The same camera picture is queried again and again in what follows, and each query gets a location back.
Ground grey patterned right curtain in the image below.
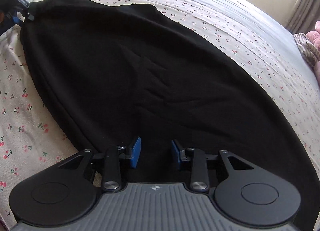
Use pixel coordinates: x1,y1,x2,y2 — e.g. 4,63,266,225
285,0,319,34

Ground pink grey folded quilt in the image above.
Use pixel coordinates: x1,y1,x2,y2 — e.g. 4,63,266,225
306,20,320,83

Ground cherry print bed sheet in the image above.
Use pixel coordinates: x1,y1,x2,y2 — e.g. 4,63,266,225
1,0,319,229

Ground striped folded cloth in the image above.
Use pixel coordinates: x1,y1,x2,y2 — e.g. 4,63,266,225
293,33,319,68

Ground black pants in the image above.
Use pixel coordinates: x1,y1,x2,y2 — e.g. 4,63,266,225
20,0,319,230

